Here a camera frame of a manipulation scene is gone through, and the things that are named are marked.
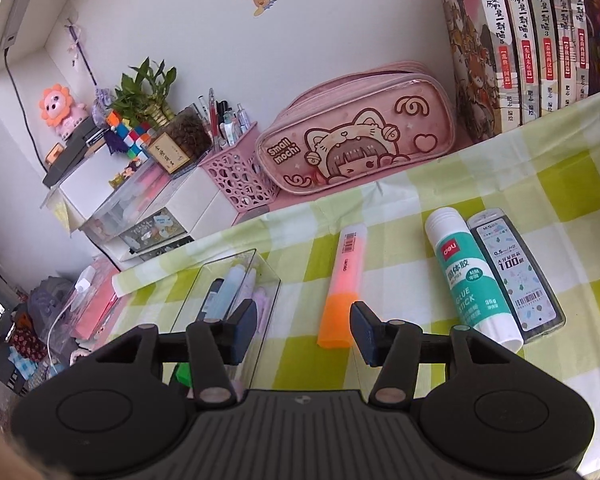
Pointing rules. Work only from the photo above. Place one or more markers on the clear sheet with yellow print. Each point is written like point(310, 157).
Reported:
point(60, 207)

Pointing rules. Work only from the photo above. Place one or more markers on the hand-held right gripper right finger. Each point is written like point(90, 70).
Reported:
point(362, 330)

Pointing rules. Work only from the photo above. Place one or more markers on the green checkered tablecloth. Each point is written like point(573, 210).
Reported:
point(555, 170)

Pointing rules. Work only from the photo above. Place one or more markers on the grey bag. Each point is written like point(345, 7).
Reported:
point(50, 297)

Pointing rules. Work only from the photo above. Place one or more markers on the red box with clear lid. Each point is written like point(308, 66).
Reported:
point(97, 310)

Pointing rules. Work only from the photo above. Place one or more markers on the purple mechanical pencil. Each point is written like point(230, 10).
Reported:
point(261, 302)

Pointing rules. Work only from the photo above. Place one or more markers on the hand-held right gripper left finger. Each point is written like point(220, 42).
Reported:
point(242, 332)

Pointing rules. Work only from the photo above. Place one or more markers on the orange and pink highlighter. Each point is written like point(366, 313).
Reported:
point(342, 280)

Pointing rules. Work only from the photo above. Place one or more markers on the small toy figurine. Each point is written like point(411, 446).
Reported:
point(127, 172)

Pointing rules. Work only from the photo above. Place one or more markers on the colourful puzzle cube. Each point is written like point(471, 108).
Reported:
point(130, 132)

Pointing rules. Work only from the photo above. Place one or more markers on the pink perforated pen basket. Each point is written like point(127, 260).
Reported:
point(235, 175)

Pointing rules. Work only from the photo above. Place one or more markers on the pink cartoon pencil case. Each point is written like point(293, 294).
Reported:
point(355, 135)

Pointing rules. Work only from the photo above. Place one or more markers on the black pencil lead case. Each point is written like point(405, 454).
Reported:
point(525, 280)

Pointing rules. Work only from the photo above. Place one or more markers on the glass vase with label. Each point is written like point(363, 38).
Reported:
point(190, 132)

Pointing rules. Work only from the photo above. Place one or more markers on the black flat box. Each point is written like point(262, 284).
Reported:
point(67, 165)

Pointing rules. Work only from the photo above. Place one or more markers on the white pen with cartoon topper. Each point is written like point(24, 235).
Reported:
point(251, 280)

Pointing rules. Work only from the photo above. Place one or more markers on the green bamboo plant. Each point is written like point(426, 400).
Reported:
point(147, 85)

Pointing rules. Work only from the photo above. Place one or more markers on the white wall shelf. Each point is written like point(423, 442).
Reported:
point(30, 0)

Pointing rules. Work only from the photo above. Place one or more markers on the white charger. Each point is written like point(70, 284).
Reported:
point(86, 280)

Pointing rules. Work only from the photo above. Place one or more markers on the clear plastic box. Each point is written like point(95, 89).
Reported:
point(269, 280)

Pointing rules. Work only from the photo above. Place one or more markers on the pink lion toy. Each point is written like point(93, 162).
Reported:
point(60, 107)

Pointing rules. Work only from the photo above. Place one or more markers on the white drawer unit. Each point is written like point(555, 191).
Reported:
point(200, 200)

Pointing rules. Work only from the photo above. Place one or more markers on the green highlighter with black cap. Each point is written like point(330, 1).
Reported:
point(182, 375)

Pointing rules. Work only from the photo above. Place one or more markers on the white storage box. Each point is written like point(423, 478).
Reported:
point(100, 180)

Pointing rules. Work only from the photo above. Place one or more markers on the white and green glue stick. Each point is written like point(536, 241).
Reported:
point(460, 270)

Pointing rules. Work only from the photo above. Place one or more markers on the clear plastic drawer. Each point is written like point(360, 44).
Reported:
point(130, 200)

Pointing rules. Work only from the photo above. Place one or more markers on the purple hanging tassel charm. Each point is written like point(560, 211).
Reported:
point(102, 97)

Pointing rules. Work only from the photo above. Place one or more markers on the dark floral cloth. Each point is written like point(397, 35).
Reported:
point(27, 337)

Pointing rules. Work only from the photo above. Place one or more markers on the bunch of assorted pens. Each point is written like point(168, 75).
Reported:
point(212, 110)

